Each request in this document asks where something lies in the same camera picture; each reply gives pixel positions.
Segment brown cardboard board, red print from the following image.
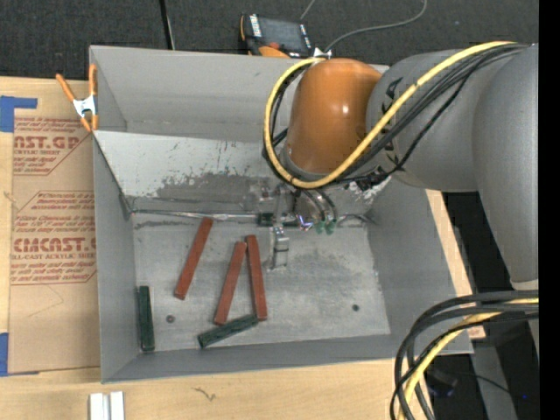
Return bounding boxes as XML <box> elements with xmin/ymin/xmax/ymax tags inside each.
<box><xmin>0</xmin><ymin>75</ymin><xmax>102</xmax><ymax>376</ymax></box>

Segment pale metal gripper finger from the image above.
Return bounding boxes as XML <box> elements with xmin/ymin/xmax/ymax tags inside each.
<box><xmin>268</xmin><ymin>225</ymin><xmax>282</xmax><ymax>272</ymax></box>
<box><xmin>279</xmin><ymin>227</ymin><xmax>291</xmax><ymax>270</ymax></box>

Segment black cylinder on white bracket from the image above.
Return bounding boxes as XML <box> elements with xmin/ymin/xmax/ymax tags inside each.
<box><xmin>346</xmin><ymin>173</ymin><xmax>393</xmax><ymax>203</ymax></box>

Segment red-brown flat block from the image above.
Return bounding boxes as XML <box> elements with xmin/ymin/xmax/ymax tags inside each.
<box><xmin>213</xmin><ymin>240</ymin><xmax>249</xmax><ymax>326</ymax></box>
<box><xmin>173</xmin><ymin>216</ymin><xmax>214</xmax><ymax>301</ymax></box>
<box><xmin>244</xmin><ymin>234</ymin><xmax>269</xmax><ymax>322</ymax></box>

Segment dark green flat block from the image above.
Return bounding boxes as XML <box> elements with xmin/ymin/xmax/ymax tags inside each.
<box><xmin>136</xmin><ymin>284</ymin><xmax>157</xmax><ymax>353</ymax></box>
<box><xmin>196</xmin><ymin>313</ymin><xmax>260</xmax><ymax>349</ymax></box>

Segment grey metal bin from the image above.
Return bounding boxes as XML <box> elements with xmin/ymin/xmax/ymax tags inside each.
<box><xmin>88</xmin><ymin>45</ymin><xmax>476</xmax><ymax>384</ymax></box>

